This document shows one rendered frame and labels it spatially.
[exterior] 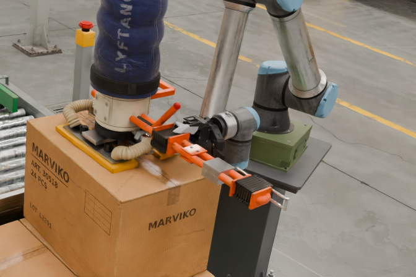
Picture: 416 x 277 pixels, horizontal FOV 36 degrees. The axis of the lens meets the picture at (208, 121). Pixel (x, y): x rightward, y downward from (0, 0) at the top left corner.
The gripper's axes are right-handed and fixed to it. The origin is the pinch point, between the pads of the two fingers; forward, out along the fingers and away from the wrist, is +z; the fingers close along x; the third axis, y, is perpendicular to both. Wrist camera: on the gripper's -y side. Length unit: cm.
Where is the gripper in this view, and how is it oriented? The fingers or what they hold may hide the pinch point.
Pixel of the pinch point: (176, 142)
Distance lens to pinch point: 197.3
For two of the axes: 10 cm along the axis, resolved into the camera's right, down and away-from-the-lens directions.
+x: 1.5, -9.0, -4.0
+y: -6.8, -3.9, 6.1
